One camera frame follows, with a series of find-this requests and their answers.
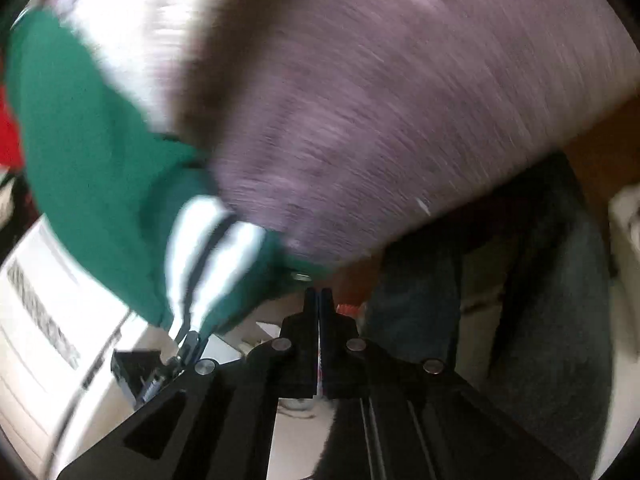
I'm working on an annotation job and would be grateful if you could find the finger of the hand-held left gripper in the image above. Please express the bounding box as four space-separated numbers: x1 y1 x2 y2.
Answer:
111 330 207 408

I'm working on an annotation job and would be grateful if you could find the red quilt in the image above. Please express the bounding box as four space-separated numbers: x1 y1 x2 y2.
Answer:
0 85 27 171

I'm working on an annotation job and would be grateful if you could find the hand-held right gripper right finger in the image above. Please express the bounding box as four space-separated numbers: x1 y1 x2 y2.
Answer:
319 287 582 480

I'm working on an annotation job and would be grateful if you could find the green and cream varsity jacket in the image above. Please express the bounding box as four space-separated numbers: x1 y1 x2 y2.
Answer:
5 7 331 341

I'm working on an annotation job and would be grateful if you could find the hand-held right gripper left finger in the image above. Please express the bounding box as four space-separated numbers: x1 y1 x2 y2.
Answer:
56 286 320 480

